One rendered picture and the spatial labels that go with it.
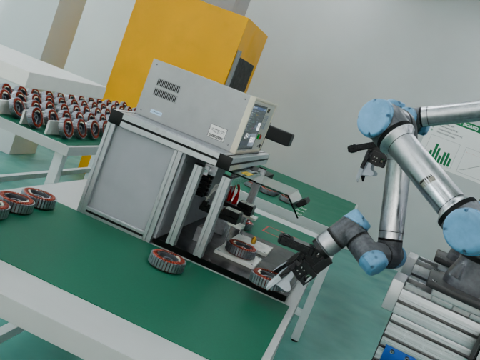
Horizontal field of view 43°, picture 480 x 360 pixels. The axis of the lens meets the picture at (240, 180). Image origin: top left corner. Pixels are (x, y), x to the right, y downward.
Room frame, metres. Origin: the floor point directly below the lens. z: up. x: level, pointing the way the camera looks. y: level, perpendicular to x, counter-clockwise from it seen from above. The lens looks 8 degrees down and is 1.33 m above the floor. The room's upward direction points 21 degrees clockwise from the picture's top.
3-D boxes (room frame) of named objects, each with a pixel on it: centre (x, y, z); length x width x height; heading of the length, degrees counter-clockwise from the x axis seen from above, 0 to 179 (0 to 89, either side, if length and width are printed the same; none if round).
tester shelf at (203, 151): (2.32, 0.20, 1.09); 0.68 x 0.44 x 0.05; 170
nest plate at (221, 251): (2.14, -0.09, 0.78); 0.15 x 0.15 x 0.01; 80
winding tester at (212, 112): (2.33, 0.20, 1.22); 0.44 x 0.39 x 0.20; 170
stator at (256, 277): (1.84, -0.19, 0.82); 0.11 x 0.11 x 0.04
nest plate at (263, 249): (2.38, -0.14, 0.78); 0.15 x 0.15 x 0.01; 80
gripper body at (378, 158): (2.50, -0.48, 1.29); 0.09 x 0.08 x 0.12; 72
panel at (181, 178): (2.30, 0.14, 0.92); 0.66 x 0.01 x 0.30; 170
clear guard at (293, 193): (2.11, -0.08, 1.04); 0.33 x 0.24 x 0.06; 80
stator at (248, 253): (2.14, -0.09, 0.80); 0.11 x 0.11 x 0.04
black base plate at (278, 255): (2.26, -0.10, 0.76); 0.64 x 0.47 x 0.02; 170
